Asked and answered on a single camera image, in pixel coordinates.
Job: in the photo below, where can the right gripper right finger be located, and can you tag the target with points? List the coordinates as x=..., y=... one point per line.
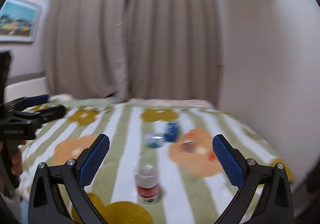
x=275, y=204

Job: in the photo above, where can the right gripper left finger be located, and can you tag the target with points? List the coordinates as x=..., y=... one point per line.
x=46, y=204

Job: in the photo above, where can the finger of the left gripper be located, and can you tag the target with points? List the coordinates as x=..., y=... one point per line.
x=36, y=100
x=52, y=113

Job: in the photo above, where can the red label plastic cup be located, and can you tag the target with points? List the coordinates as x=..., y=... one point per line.
x=147, y=183

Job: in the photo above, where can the clear orange plastic cup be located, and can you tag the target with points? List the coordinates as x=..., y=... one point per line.
x=212, y=156

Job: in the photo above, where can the orange label plastic cup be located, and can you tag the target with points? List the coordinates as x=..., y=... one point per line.
x=188, y=146

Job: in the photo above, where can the white blue label cup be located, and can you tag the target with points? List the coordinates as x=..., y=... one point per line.
x=154, y=140

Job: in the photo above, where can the left hand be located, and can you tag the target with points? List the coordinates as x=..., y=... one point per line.
x=16, y=159

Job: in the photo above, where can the pink bed sheet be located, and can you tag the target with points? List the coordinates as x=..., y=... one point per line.
x=70, y=101

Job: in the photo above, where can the striped floral blanket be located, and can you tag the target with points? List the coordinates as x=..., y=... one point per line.
x=195, y=189

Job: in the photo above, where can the framed landscape picture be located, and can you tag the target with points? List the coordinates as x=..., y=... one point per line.
x=19, y=21

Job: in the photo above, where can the beige curtain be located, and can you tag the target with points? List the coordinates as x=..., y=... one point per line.
x=147, y=49

